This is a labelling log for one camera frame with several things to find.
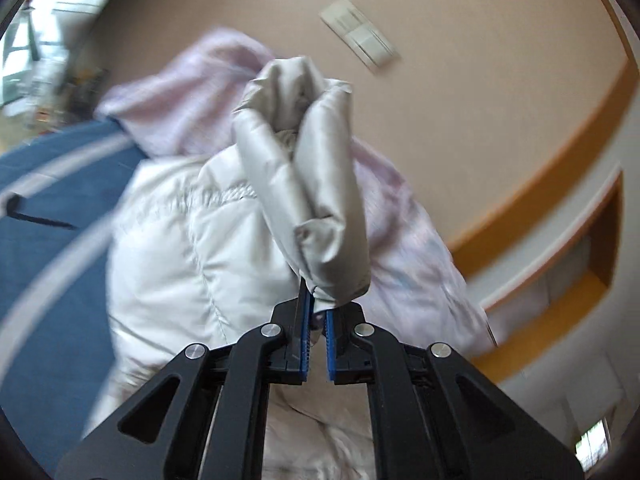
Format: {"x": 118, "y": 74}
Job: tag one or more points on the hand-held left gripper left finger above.
{"x": 301, "y": 345}

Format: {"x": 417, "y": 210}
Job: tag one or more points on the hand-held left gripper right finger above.
{"x": 330, "y": 347}

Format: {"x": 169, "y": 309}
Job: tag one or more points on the white puffer jacket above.
{"x": 200, "y": 270}

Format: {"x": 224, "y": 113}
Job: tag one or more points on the pink floral quilt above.
{"x": 415, "y": 260}

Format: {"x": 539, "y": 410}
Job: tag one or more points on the blue striped bed sheet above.
{"x": 50, "y": 270}

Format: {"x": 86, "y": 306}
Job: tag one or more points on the window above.
{"x": 35, "y": 35}

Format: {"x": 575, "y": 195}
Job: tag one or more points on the wooden trimmed wall niche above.
{"x": 565, "y": 280}

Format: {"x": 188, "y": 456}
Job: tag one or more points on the white wall switch panel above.
{"x": 359, "y": 31}

